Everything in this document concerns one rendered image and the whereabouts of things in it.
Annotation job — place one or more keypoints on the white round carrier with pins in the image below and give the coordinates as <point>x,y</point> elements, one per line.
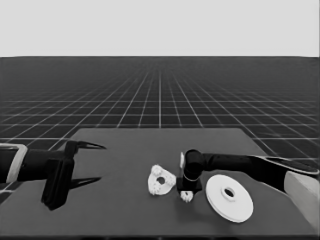
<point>164,189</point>

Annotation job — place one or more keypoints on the large thick white disc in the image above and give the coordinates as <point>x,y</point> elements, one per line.
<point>216,196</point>

